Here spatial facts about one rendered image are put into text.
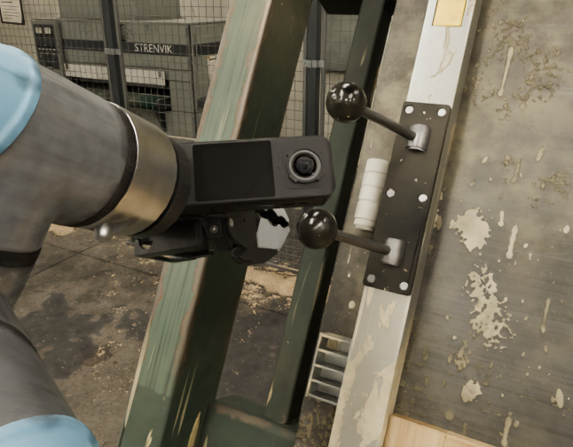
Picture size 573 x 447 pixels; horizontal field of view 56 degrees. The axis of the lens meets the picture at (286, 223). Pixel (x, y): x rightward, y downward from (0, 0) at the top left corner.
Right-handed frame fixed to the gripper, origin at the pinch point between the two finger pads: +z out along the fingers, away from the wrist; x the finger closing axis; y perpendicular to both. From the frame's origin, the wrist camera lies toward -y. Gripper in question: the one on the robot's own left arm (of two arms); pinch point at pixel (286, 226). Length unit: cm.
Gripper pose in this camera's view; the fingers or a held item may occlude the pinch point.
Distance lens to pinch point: 51.9
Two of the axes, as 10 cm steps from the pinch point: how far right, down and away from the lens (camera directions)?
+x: 0.9, 9.7, -2.2
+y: -9.1, 1.6, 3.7
